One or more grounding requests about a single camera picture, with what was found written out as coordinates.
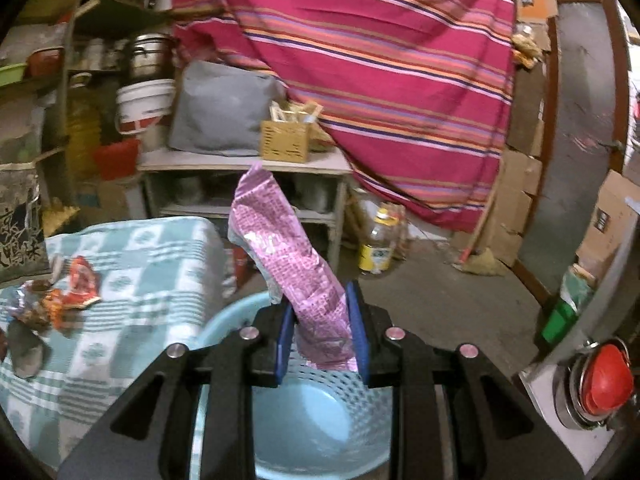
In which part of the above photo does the wooden shelf rack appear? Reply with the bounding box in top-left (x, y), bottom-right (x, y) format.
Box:
top-left (0, 0), bottom-right (176, 201)

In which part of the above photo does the wooden side table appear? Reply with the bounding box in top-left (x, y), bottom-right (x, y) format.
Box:
top-left (137, 147), bottom-right (353, 273)

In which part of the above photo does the red white crumpled wrapper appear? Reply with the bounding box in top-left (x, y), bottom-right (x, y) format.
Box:
top-left (60, 255), bottom-right (103, 313)

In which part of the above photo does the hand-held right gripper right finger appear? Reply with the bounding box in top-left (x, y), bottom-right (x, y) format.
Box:
top-left (346, 280), bottom-right (586, 480)

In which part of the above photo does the grey door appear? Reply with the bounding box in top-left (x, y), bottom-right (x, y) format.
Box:
top-left (517, 0), bottom-right (633, 311)

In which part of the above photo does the straw broom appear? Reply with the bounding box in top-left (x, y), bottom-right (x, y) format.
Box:
top-left (452, 195), bottom-right (506, 277)

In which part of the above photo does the dark printed bag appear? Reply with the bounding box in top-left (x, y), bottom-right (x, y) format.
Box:
top-left (0, 165), bottom-right (43, 281)

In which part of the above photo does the brown cardboard box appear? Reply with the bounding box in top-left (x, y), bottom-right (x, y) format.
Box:
top-left (575, 170), bottom-right (640, 281)

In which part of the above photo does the light blue plastic basket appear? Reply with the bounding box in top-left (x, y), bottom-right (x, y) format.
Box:
top-left (192, 290), bottom-right (401, 480)

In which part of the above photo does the pink foil wrapper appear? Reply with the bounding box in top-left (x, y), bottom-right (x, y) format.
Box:
top-left (227, 162), bottom-right (362, 373)

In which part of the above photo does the grey cushion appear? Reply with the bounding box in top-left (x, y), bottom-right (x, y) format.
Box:
top-left (167, 60), bottom-right (288, 157)

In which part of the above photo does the dark brown crumpled wrapper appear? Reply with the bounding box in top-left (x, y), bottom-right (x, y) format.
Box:
top-left (4, 280), bottom-right (68, 335)

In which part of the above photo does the yellow oil jug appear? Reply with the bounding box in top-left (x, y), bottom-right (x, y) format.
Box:
top-left (67, 100), bottom-right (101, 176)

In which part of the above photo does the clear plastic oil bottle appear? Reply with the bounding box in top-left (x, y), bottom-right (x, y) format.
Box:
top-left (357, 202), bottom-right (406, 276)

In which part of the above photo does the green white checked tablecloth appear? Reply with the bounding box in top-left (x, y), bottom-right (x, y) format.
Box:
top-left (0, 216), bottom-right (226, 466)

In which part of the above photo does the green plastic basin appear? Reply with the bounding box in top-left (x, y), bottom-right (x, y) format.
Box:
top-left (0, 62), bottom-right (28, 86)

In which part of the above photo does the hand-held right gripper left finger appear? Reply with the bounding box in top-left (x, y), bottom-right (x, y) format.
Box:
top-left (57, 302), bottom-right (296, 480)

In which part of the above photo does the steel pot with red lid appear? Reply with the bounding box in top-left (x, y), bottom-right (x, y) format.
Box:
top-left (552, 337), bottom-right (640, 431)

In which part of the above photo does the stack of flattened cardboard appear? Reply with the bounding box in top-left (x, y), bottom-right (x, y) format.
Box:
top-left (482, 0), bottom-right (558, 266)

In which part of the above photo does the yellow woven box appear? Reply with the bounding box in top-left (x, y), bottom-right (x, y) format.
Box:
top-left (260, 120), bottom-right (313, 163)

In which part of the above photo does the grey crumpled wrapper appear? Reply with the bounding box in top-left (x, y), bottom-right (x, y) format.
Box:
top-left (7, 321), bottom-right (52, 380)

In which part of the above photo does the white plastic bucket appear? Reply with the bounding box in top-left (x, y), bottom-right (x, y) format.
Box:
top-left (115, 79), bottom-right (176, 135)

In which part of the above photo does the red striped cloth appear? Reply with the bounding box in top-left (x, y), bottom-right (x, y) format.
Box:
top-left (170, 0), bottom-right (518, 233)

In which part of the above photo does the red plastic basin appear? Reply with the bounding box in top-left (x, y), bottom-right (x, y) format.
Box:
top-left (92, 137), bottom-right (141, 181)

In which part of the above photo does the green plastic container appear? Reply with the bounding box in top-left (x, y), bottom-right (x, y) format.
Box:
top-left (542, 300), bottom-right (581, 346)

